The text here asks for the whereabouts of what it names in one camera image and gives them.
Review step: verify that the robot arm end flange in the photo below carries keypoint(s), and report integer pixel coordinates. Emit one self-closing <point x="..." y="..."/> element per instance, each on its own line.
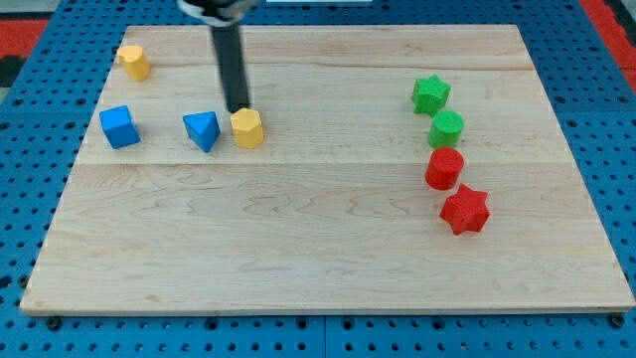
<point x="217" y="13"/>

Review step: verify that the yellow heart block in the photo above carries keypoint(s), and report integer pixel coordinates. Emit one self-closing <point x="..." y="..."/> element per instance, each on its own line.
<point x="134" y="62"/>

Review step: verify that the wooden board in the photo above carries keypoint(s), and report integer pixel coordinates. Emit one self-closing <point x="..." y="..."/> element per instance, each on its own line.
<point x="330" y="214"/>

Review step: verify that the yellow hexagon block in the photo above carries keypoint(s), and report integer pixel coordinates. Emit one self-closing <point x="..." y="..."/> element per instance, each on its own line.
<point x="247" y="128"/>

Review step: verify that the red cylinder block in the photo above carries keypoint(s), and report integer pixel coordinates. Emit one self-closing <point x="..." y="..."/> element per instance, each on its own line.
<point x="443" y="169"/>

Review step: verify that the blue triangle block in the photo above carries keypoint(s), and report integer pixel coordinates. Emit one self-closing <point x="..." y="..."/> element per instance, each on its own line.
<point x="203" y="129"/>

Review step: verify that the green cylinder block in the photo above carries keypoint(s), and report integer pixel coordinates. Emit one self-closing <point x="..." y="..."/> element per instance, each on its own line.
<point x="445" y="130"/>

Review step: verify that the green star block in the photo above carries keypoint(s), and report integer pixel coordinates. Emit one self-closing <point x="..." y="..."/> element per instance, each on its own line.
<point x="430" y="95"/>

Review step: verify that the red star block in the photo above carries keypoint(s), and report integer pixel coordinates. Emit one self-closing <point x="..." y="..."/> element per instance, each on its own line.
<point x="466" y="210"/>

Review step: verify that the black cylindrical pointer rod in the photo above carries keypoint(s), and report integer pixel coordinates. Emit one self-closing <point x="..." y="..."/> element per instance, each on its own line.
<point x="228" y="49"/>

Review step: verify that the blue cube block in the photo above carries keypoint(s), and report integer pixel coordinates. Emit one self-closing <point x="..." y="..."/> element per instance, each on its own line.
<point x="118" y="127"/>

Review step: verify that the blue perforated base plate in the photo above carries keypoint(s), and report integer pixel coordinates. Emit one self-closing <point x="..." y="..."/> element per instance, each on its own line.
<point x="46" y="111"/>

